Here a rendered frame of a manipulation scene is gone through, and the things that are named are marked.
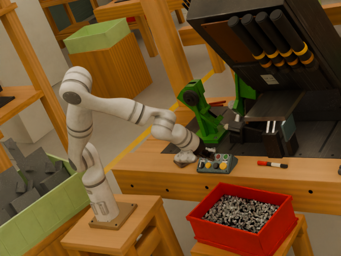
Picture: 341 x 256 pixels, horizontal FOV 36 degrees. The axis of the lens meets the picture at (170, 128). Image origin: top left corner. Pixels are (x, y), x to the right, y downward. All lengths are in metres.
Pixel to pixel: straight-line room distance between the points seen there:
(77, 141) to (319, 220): 1.72
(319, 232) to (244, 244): 1.35
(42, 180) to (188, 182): 0.78
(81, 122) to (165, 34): 0.99
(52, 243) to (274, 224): 1.08
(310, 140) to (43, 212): 1.17
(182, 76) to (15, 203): 1.03
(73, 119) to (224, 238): 0.65
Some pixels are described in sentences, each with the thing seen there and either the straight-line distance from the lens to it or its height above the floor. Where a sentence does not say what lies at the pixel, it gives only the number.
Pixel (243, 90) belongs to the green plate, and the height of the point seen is 1.14.
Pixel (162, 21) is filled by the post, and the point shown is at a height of 1.36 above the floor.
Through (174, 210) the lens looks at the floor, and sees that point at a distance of 3.64.
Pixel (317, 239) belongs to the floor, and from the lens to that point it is 3.05.
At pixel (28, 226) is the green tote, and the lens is 2.37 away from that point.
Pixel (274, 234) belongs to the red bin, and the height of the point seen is 0.86.
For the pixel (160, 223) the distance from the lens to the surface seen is 2.21.
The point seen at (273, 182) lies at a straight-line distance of 1.98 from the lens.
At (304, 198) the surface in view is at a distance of 1.97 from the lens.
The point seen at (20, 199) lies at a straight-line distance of 2.55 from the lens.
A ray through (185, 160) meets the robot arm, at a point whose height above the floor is 1.10.
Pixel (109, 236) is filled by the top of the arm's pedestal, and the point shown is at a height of 0.85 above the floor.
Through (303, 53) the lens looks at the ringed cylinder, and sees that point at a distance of 1.71.
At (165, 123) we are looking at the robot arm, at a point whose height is 1.28.
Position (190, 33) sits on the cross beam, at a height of 1.25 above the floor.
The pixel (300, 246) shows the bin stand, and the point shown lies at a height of 0.70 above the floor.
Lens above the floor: 1.98
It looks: 25 degrees down
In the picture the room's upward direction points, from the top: 21 degrees counter-clockwise
